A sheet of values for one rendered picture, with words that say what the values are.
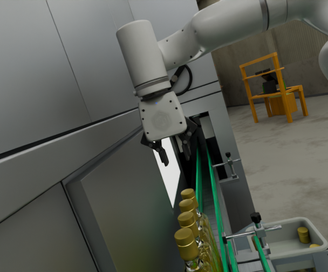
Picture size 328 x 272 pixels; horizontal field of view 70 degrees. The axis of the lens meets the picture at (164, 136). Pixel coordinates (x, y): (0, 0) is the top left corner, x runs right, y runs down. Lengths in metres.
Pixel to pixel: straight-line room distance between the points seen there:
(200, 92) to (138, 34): 0.99
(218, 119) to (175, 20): 0.64
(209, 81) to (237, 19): 0.98
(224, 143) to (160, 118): 1.02
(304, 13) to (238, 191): 1.26
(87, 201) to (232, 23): 0.42
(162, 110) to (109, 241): 0.29
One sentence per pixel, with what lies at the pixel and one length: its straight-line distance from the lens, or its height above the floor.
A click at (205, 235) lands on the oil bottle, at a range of 0.58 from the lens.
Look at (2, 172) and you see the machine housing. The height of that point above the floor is 1.55.
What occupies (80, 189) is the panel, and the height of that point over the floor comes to 1.48.
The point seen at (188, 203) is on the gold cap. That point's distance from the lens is 0.56.
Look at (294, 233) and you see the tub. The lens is 1.05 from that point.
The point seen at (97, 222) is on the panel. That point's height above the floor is 1.41.
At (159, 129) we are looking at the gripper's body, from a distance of 0.55.
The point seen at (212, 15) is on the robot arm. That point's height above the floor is 1.69.
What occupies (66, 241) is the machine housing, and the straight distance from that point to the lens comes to 0.41.
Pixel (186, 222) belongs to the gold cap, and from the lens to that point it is 0.50.
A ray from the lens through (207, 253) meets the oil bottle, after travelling 0.54.
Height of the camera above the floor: 1.57
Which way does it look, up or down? 9 degrees down
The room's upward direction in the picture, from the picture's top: 18 degrees counter-clockwise
